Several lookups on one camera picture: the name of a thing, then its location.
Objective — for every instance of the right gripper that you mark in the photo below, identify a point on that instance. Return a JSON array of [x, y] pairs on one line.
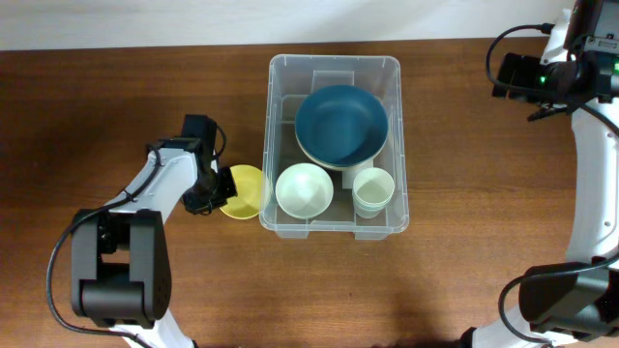
[[527, 66]]

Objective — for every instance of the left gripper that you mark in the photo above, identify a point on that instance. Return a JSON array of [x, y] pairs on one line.
[[195, 202]]

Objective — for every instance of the yellow bowl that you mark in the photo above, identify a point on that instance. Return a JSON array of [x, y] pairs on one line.
[[246, 204]]

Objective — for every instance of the white bowl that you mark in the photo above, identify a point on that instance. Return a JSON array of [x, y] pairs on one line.
[[304, 184]]

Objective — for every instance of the green bowl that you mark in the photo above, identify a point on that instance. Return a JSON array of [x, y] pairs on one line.
[[305, 212]]

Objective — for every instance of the cream plate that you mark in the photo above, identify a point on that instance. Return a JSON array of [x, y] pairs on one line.
[[356, 166]]

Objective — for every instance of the dark blue plate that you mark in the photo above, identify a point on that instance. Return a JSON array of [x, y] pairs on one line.
[[342, 124]]

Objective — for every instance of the grey cup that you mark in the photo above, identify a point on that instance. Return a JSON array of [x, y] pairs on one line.
[[365, 212]]

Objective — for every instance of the white cup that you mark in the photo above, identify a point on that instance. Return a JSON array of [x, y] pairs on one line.
[[374, 181]]

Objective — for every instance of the green cup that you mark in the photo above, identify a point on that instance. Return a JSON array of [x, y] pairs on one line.
[[371, 202]]

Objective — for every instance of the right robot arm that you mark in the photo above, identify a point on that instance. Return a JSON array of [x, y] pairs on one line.
[[577, 300]]

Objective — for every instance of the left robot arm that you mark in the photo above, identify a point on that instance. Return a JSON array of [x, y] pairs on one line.
[[121, 275]]

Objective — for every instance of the clear plastic storage bin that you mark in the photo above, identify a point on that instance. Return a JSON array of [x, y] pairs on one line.
[[292, 77]]

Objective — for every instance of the white label in bin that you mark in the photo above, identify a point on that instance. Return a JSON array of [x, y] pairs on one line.
[[349, 175]]

